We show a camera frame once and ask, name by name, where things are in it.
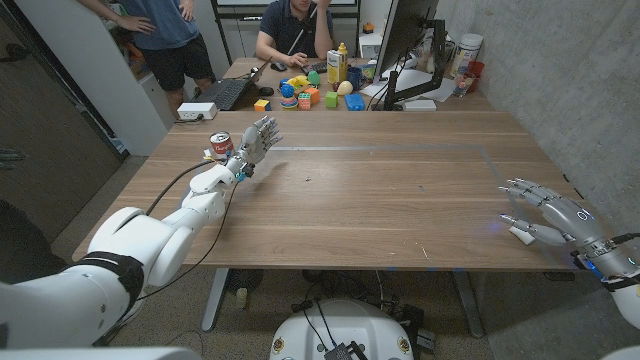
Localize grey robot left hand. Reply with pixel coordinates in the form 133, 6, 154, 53
227, 115, 284, 180

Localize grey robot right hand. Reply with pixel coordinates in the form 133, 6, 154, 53
498, 177, 640, 281

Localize red soup can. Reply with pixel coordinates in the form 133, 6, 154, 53
208, 130, 235, 160

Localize black laptop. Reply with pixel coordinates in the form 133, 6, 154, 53
192, 55, 274, 112

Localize white power strip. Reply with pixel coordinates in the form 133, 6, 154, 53
176, 102, 219, 121

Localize black keyboard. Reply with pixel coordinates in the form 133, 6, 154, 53
299, 59, 329, 76

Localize yellow white carton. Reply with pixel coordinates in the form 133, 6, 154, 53
326, 49, 344, 85

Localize dark blue mug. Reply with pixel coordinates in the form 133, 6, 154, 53
346, 65, 366, 92

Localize yellow mustard bottle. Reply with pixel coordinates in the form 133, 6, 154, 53
337, 42, 350, 84

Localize seated person dark shirt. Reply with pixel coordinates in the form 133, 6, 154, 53
254, 0, 335, 68

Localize grey table leg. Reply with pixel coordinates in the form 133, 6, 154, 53
200, 268, 231, 334
452, 269, 485, 339

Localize standing person blue shirt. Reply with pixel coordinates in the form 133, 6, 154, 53
74, 0, 217, 119

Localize white cube box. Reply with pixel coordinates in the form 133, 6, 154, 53
358, 32, 384, 60

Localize flat white box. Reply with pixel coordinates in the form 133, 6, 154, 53
402, 99, 438, 112

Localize white paper sheet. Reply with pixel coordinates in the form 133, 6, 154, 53
358, 67, 457, 104

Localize clear drinking glass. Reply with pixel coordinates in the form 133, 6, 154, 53
452, 71, 475, 98

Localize red cup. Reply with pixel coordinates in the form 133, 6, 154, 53
467, 60, 486, 93

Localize black computer monitor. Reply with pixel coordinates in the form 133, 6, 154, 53
373, 0, 441, 84

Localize white lidded canister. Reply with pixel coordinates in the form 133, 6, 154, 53
448, 32, 485, 79

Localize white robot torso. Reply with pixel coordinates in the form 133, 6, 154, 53
269, 298, 415, 360

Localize black adapter box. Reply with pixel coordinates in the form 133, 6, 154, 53
323, 341, 370, 360

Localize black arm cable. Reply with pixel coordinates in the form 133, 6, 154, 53
134, 178, 240, 302
144, 158, 219, 217

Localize black monitor cable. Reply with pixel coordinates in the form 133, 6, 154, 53
367, 69, 401, 111

